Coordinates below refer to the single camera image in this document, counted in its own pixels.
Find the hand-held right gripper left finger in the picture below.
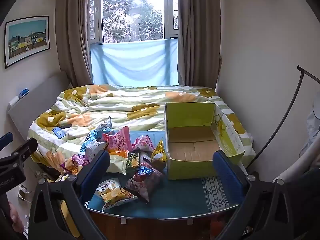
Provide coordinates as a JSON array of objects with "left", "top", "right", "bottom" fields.
[{"left": 29, "top": 150, "right": 110, "bottom": 240}]

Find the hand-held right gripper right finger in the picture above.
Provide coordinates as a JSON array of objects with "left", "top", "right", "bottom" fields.
[{"left": 213, "top": 150, "right": 296, "bottom": 240}]

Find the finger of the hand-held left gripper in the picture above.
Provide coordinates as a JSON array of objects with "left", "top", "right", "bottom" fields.
[
  {"left": 0, "top": 137, "right": 38, "bottom": 167},
  {"left": 0, "top": 132, "right": 14, "bottom": 151}
]

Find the pink striped strawberry snack bag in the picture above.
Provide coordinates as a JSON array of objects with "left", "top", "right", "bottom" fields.
[{"left": 103, "top": 126, "right": 133, "bottom": 153}]

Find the green cardboard box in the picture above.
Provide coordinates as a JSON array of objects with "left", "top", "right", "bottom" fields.
[{"left": 164, "top": 102, "right": 246, "bottom": 180}]

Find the light blue white snack bag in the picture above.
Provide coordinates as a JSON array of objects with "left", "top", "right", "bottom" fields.
[{"left": 96, "top": 117, "right": 116, "bottom": 142}]

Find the pile of snack packets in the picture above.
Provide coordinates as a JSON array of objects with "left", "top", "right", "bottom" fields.
[{"left": 59, "top": 117, "right": 167, "bottom": 211}]

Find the person's left hand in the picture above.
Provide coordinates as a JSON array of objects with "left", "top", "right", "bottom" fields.
[{"left": 9, "top": 202, "right": 25, "bottom": 233}]

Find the small white object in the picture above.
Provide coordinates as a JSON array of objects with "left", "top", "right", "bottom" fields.
[{"left": 8, "top": 96, "right": 20, "bottom": 109}]

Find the blue card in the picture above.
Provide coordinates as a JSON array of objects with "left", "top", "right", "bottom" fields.
[{"left": 53, "top": 127, "right": 66, "bottom": 139}]

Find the teal printed table cloth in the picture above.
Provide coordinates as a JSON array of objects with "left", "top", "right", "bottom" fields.
[{"left": 84, "top": 130, "right": 241, "bottom": 218}]

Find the grey headboard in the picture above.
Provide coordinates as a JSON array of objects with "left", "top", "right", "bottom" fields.
[{"left": 7, "top": 71, "right": 71, "bottom": 140}]

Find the floral striped blanket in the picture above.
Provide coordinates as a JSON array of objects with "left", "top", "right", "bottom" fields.
[{"left": 27, "top": 84, "right": 256, "bottom": 172}]

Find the grey cloth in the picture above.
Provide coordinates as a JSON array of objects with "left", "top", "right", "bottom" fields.
[{"left": 299, "top": 100, "right": 320, "bottom": 157}]

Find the framed houses picture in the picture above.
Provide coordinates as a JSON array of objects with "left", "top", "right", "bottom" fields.
[{"left": 4, "top": 15, "right": 50, "bottom": 69}]

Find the light blue window cloth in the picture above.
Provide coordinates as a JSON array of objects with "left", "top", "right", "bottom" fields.
[{"left": 90, "top": 38, "right": 179, "bottom": 87}]

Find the brown curtain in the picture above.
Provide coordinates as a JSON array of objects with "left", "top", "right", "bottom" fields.
[
  {"left": 55, "top": 0, "right": 94, "bottom": 88},
  {"left": 176, "top": 0, "right": 223, "bottom": 93}
]

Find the window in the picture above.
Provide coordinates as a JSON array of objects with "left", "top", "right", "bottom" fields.
[{"left": 89, "top": 0, "right": 179, "bottom": 43}]

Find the white tube frame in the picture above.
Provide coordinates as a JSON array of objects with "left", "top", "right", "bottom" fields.
[{"left": 273, "top": 140, "right": 320, "bottom": 183}]

